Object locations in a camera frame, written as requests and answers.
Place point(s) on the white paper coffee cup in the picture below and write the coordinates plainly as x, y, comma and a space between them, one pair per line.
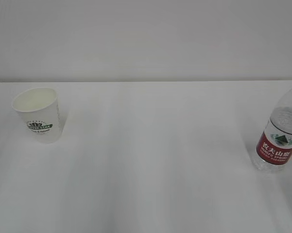
39, 110

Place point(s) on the clear water bottle red label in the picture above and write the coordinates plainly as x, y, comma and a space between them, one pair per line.
274, 147

